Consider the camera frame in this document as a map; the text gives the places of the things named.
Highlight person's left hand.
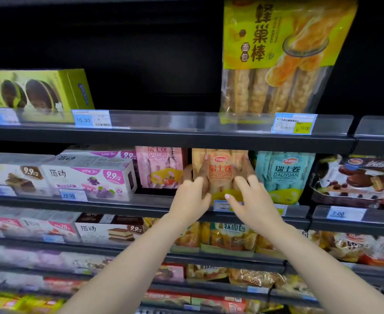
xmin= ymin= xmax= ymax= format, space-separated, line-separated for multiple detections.
xmin=167 ymin=154 xmax=214 ymax=228

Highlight person's right hand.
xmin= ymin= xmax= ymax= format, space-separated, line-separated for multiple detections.
xmin=224 ymin=155 xmax=288 ymax=233

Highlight orange swiss roll packet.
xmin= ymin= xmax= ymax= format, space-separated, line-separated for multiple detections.
xmin=192 ymin=148 xmax=257 ymax=204

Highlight person's left forearm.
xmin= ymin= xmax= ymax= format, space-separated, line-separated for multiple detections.
xmin=57 ymin=216 xmax=200 ymax=314

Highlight person's right forearm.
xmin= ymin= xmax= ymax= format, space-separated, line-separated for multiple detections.
xmin=261 ymin=223 xmax=384 ymax=314

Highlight blue white price tag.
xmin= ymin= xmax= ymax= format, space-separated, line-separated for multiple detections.
xmin=0 ymin=107 xmax=21 ymax=125
xmin=326 ymin=205 xmax=367 ymax=222
xmin=213 ymin=199 xmax=244 ymax=212
xmin=72 ymin=109 xmax=112 ymax=129
xmin=59 ymin=188 xmax=88 ymax=203

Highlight pink swiss roll packet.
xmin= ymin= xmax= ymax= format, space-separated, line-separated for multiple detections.
xmin=135 ymin=146 xmax=188 ymax=189

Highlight teal swiss roll packet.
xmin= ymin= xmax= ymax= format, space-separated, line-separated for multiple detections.
xmin=255 ymin=151 xmax=316 ymax=206

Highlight clear bread packet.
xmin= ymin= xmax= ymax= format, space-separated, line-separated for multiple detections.
xmin=185 ymin=264 xmax=229 ymax=282
xmin=275 ymin=275 xmax=308 ymax=297
xmin=228 ymin=268 xmax=279 ymax=289

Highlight red pink snack packet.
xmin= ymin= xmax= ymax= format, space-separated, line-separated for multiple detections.
xmin=153 ymin=263 xmax=185 ymax=283

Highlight white cake box pink label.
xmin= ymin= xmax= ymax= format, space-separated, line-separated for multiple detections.
xmin=60 ymin=144 xmax=137 ymax=160

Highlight brown tiramisu cake box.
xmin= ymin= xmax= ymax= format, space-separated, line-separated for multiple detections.
xmin=75 ymin=213 xmax=144 ymax=243

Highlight red snack box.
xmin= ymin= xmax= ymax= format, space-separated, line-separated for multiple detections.
xmin=191 ymin=294 xmax=247 ymax=314
xmin=142 ymin=289 xmax=191 ymax=308

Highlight white cake box purple print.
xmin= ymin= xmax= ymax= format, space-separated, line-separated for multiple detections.
xmin=41 ymin=155 xmax=138 ymax=202

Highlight dark chocolate pie bag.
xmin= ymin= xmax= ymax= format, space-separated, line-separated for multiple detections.
xmin=309 ymin=155 xmax=384 ymax=210

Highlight row of orange snack bags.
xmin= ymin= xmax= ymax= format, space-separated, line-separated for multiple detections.
xmin=308 ymin=230 xmax=384 ymax=269

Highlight yellow bread stick packet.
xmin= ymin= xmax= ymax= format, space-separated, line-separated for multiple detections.
xmin=219 ymin=0 xmax=359 ymax=125

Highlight row of white cake boxes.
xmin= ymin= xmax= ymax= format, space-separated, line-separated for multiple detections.
xmin=0 ymin=211 xmax=81 ymax=243

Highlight row of pale blurred packets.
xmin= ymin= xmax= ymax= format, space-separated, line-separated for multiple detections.
xmin=0 ymin=244 xmax=114 ymax=293

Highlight green chocolate pie box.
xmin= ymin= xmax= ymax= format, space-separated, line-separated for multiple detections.
xmin=0 ymin=69 xmax=95 ymax=123

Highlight white cake box brown print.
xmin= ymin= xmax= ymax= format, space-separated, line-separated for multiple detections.
xmin=0 ymin=152 xmax=56 ymax=197

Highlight yellow green snack packets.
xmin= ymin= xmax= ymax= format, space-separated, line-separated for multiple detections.
xmin=0 ymin=292 xmax=65 ymax=314

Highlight black shelf with clear rail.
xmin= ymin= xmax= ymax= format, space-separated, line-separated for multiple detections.
xmin=0 ymin=192 xmax=311 ymax=230
xmin=311 ymin=205 xmax=384 ymax=238
xmin=0 ymin=237 xmax=287 ymax=274
xmin=0 ymin=108 xmax=356 ymax=155
xmin=0 ymin=280 xmax=323 ymax=309
xmin=352 ymin=115 xmax=384 ymax=157

